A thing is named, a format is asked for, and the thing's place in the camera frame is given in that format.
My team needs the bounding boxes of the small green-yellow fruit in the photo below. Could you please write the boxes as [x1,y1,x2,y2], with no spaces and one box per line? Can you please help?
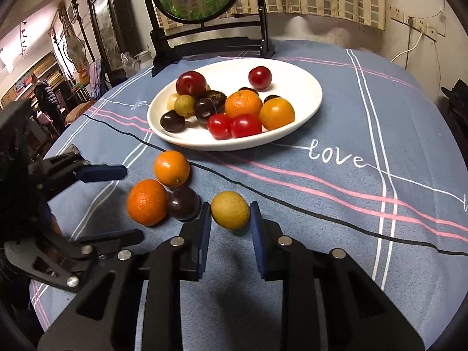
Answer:
[211,191,250,230]

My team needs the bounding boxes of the clear glass pitcher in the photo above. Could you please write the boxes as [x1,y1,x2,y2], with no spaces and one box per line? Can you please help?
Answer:
[121,50,152,78]

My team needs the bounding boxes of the small yellow-brown fruit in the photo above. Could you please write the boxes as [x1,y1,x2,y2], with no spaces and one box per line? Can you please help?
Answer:
[167,94,179,111]

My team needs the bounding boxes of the person in dark jacket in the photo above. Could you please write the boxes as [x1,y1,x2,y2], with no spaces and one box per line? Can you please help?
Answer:
[32,74,65,134]

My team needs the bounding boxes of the blue striped tablecloth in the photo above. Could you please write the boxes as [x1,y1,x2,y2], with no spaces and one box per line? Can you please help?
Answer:
[48,41,467,346]

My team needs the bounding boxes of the red plum front left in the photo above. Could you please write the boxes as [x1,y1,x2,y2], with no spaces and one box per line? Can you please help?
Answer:
[206,113,233,140]

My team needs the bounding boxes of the red plum front right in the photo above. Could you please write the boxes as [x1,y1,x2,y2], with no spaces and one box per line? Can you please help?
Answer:
[231,113,263,138]

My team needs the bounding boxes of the smooth orange on plate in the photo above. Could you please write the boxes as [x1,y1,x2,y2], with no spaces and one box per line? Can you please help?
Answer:
[259,97,295,131]

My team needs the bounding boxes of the textured orange mandarin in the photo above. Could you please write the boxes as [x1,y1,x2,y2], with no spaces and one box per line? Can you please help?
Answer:
[224,90,263,118]

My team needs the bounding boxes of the dark purple plum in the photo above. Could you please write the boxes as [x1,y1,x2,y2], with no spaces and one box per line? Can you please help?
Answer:
[194,97,216,124]

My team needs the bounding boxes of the dark wooden cabinet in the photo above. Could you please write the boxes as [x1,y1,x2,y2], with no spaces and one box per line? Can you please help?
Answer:
[87,0,143,86]

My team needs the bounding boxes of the dark plum front plate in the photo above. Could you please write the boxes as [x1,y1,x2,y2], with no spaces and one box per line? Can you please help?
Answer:
[159,109,186,133]

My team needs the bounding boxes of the standing fan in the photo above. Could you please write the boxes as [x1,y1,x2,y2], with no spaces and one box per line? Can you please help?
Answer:
[66,36,87,71]

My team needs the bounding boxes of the rough orange on table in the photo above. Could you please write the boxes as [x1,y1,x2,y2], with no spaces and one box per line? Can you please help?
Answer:
[127,179,168,227]

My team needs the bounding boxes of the white power cable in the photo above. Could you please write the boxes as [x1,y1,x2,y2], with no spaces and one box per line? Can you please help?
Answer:
[390,30,425,63]

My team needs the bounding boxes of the green-yellow fruit on plate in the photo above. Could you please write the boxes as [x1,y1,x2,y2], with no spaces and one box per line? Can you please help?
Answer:
[174,94,196,118]

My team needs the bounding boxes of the smooth orange on table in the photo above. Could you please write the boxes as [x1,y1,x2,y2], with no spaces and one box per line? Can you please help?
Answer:
[154,151,190,189]

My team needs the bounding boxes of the dark passion fruit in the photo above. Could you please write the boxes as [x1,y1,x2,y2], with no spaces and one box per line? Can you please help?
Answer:
[205,90,227,113]

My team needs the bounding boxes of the black cable on table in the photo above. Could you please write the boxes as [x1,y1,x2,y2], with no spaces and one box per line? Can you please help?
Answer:
[82,113,468,258]

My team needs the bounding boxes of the red plum far plate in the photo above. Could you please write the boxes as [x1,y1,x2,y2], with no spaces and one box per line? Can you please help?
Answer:
[248,66,272,90]

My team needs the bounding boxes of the wall power strip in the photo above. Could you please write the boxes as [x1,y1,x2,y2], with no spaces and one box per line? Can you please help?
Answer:
[390,6,438,41]

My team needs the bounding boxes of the dark plum on table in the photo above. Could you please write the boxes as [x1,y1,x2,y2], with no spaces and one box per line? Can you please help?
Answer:
[167,186,201,222]

